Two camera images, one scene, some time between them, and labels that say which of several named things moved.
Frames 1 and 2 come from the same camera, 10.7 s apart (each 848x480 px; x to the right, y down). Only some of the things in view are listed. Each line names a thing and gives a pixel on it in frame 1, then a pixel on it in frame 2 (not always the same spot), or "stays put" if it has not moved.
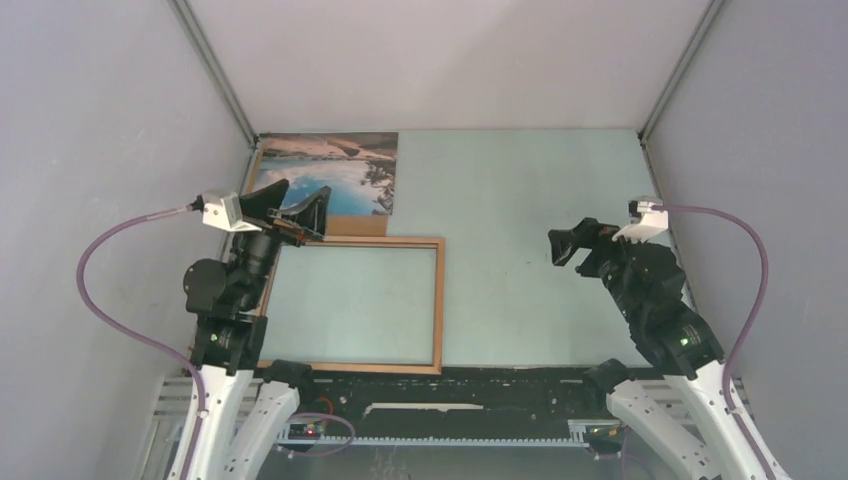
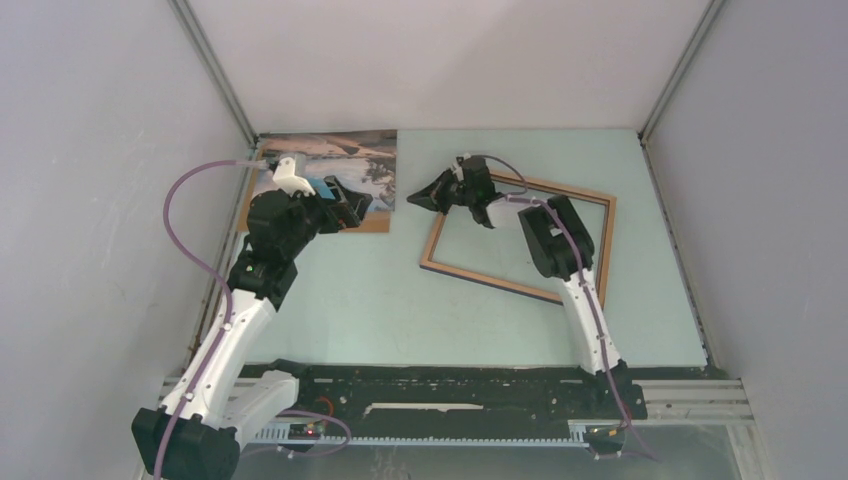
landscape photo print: (360, 168) stays put
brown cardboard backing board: (336, 226) stays put
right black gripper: (586, 234) -> (434, 196)
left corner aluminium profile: (196, 35) stays put
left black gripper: (309, 213) -> (337, 215)
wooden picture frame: (360, 369) -> (430, 265)
